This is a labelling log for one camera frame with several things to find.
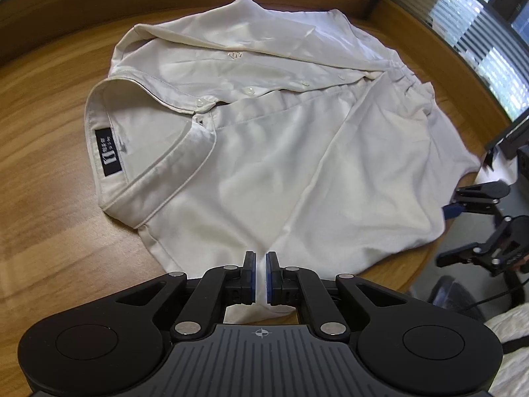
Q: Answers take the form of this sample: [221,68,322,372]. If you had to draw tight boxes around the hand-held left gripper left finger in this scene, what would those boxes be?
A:
[116,250,258,335]

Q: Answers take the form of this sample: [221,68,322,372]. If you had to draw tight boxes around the person's white clothing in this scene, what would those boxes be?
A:
[487,309,529,397]

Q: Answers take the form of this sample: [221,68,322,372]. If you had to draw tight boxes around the white short-sleeved shirt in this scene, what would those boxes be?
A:
[84,0,482,325]

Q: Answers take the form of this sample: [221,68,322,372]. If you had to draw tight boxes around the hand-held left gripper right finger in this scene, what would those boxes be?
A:
[264,250,408,335]

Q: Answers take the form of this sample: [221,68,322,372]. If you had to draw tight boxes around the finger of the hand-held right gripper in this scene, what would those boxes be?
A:
[441,180,512,221]
[436,215,529,278]

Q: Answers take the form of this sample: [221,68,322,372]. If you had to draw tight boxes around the striped frosted glass panel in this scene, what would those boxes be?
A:
[388,0,529,120]

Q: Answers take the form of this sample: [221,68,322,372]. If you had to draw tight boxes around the black device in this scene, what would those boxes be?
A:
[485,118,529,162]

